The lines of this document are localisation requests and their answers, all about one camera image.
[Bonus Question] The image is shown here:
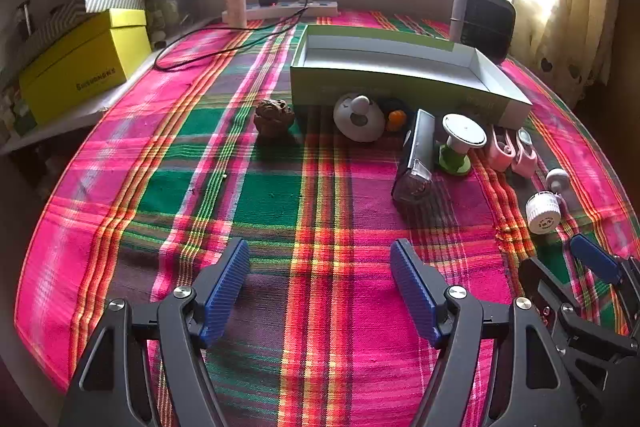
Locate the white dome toy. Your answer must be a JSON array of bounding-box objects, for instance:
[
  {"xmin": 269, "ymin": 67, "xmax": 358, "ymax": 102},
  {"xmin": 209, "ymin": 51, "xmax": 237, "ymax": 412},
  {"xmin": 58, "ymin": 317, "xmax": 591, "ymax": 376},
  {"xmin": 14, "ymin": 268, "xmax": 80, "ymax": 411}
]
[{"xmin": 333, "ymin": 93, "xmax": 387, "ymax": 141}]

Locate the green white striped box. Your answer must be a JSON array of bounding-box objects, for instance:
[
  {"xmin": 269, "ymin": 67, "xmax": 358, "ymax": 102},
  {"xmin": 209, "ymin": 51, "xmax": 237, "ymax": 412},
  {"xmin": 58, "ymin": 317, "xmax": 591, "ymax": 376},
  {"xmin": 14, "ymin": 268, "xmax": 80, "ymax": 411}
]
[{"xmin": 22, "ymin": 0, "xmax": 147, "ymax": 58}]

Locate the white power strip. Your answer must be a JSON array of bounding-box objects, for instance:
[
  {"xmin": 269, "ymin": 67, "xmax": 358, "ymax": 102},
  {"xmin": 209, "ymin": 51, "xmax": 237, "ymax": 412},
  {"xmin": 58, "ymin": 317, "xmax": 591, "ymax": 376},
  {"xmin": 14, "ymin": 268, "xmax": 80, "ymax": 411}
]
[{"xmin": 222, "ymin": 1, "xmax": 339, "ymax": 20}]

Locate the green spool with white top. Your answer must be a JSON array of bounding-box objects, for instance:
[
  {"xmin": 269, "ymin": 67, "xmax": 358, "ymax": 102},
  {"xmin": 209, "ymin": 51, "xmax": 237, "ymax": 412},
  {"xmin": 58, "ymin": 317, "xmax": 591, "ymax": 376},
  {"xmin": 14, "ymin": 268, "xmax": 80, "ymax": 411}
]
[{"xmin": 438, "ymin": 113, "xmax": 488, "ymax": 175}]

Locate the white side shelf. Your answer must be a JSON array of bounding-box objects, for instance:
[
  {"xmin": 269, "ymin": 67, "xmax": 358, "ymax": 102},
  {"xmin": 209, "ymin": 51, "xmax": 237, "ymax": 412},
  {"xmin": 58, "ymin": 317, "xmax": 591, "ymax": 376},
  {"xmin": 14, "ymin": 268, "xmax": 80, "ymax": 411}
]
[{"xmin": 0, "ymin": 17, "xmax": 216, "ymax": 155}]

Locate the grey black fan heater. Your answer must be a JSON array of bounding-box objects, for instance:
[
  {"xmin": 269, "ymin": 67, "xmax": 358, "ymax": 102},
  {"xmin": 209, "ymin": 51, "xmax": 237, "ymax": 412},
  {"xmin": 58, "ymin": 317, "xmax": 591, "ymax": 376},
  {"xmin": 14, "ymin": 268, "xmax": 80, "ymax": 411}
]
[{"xmin": 448, "ymin": 0, "xmax": 517, "ymax": 62}]

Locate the orange toy with blue cord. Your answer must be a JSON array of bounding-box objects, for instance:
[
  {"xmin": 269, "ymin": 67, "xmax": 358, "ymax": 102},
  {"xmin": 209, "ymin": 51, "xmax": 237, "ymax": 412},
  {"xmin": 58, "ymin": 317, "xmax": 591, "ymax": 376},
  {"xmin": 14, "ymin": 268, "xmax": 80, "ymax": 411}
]
[{"xmin": 378, "ymin": 99, "xmax": 412, "ymax": 132}]

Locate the white round lens case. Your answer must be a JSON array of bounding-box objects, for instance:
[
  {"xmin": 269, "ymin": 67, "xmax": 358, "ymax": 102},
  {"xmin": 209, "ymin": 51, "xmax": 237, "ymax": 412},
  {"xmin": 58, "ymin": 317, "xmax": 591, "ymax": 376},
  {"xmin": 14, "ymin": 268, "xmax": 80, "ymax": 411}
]
[{"xmin": 525, "ymin": 191, "xmax": 561, "ymax": 235}]

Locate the large brown walnut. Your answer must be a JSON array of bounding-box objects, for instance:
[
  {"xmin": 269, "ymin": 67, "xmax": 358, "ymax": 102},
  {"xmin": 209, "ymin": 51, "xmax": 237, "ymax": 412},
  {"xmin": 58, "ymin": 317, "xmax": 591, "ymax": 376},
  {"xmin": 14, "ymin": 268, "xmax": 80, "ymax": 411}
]
[{"xmin": 254, "ymin": 98, "xmax": 295, "ymax": 138}]

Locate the yellow box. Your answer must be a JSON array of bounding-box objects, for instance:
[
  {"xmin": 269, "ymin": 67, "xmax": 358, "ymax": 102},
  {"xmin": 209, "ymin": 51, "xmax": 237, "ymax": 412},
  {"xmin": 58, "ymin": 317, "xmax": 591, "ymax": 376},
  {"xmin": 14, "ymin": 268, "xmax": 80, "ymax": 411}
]
[{"xmin": 19, "ymin": 9, "xmax": 152, "ymax": 126}]

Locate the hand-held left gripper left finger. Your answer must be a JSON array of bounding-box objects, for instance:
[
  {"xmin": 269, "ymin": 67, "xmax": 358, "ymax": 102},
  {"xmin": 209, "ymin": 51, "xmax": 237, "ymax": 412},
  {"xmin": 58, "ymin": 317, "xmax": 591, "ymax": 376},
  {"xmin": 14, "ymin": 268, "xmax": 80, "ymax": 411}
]
[{"xmin": 59, "ymin": 238, "xmax": 251, "ymax": 427}]

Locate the green white cardboard box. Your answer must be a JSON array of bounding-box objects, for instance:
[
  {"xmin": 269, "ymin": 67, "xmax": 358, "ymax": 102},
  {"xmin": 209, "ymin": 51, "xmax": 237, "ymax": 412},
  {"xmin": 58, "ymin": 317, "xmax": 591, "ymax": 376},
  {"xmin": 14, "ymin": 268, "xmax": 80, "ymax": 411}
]
[{"xmin": 290, "ymin": 25, "xmax": 534, "ymax": 130}]

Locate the glass tank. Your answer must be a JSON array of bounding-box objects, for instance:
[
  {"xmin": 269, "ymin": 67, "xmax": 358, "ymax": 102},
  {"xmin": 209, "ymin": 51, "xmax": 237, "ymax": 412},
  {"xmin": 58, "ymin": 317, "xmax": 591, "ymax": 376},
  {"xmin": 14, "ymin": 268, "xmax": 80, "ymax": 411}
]
[{"xmin": 145, "ymin": 0, "xmax": 211, "ymax": 40}]

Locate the black cable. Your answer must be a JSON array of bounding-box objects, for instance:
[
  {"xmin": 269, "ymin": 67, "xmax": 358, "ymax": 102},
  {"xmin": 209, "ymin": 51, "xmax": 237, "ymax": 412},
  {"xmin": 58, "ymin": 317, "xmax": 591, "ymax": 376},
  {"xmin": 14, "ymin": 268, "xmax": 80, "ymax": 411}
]
[{"xmin": 154, "ymin": 0, "xmax": 310, "ymax": 72}]

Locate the plain pink clip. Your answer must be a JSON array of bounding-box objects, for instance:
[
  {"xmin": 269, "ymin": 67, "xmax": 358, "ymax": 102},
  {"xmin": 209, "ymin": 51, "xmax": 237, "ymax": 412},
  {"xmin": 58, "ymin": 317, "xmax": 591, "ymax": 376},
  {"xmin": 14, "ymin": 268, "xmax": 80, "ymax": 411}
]
[{"xmin": 487, "ymin": 124, "xmax": 516, "ymax": 172}]

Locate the black bike light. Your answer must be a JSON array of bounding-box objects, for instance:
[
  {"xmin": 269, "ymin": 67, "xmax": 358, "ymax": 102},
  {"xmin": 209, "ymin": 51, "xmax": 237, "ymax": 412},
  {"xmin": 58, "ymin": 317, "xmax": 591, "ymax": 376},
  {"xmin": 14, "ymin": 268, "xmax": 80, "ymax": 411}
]
[{"xmin": 391, "ymin": 108, "xmax": 437, "ymax": 215}]

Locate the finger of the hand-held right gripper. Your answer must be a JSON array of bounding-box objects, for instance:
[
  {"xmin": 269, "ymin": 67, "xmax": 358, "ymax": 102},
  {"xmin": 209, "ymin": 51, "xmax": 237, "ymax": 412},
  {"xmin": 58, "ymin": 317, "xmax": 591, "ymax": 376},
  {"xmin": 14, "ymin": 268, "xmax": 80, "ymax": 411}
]
[
  {"xmin": 518, "ymin": 257, "xmax": 640, "ymax": 427},
  {"xmin": 570, "ymin": 234, "xmax": 640, "ymax": 338}
]

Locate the yellow heart print curtain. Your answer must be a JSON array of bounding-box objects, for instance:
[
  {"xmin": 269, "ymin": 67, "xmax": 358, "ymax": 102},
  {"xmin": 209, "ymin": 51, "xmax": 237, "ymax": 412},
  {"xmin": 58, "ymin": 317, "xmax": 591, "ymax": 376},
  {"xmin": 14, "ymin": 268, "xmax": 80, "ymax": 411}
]
[{"xmin": 510, "ymin": 0, "xmax": 621, "ymax": 102}]

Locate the white mushroom knob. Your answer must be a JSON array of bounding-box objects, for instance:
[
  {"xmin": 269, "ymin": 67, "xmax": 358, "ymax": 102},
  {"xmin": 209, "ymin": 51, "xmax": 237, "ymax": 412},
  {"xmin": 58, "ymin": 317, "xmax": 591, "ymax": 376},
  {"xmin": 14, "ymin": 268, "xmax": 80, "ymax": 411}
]
[{"xmin": 546, "ymin": 169, "xmax": 571, "ymax": 198}]

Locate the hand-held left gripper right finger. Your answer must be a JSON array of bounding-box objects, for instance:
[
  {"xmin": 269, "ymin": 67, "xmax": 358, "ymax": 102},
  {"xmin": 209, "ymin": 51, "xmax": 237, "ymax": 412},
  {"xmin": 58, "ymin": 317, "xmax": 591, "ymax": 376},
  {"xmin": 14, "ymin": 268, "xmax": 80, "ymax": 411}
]
[{"xmin": 390, "ymin": 238, "xmax": 583, "ymax": 427}]

